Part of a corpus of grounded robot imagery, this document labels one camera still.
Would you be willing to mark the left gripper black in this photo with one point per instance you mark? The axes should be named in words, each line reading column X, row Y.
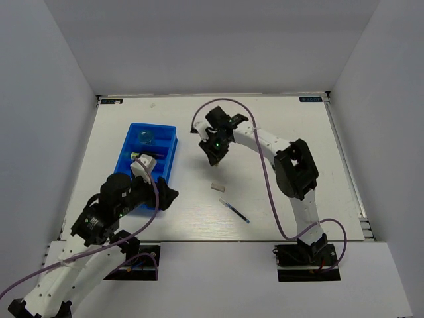
column 165, row 195

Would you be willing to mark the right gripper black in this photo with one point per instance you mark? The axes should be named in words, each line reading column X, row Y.
column 213, row 156

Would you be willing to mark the grey white eraser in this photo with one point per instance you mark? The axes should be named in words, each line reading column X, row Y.
column 218, row 187

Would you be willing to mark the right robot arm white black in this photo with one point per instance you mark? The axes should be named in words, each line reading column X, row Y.
column 292, row 162

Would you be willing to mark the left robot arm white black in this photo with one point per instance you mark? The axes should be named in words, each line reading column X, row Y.
column 96, row 246

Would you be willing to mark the blue plastic compartment tray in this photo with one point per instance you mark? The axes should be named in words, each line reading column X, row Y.
column 165, row 142

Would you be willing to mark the blue transparent tape roll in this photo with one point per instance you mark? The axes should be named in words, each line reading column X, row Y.
column 146, row 137

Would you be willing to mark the blue ink pen refill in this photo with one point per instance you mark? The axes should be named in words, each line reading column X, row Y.
column 234, row 210

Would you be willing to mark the right table corner label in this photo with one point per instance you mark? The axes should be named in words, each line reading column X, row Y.
column 310, row 99

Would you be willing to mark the table corner label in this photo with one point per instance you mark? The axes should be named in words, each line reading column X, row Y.
column 111, row 101
column 310, row 99

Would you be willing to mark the left table corner label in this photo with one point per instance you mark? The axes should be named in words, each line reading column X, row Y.
column 111, row 101

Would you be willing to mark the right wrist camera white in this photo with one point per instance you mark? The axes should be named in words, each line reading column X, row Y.
column 200, row 128

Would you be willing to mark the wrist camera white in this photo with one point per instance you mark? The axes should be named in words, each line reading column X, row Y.
column 143, row 165
column 200, row 128

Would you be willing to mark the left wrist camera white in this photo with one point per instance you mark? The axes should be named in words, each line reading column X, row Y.
column 143, row 165

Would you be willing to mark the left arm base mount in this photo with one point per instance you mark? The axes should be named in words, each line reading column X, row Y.
column 145, row 268

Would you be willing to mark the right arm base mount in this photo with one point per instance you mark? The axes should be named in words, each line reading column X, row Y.
column 293, row 266

